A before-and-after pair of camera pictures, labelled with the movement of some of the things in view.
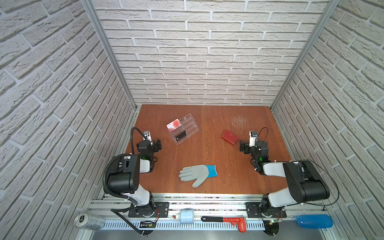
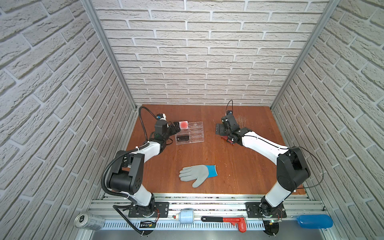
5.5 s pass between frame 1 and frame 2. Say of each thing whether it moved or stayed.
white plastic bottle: stayed
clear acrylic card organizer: moved
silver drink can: stayed
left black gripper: moved
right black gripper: moved
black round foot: stayed
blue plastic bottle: stayed
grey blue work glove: stayed
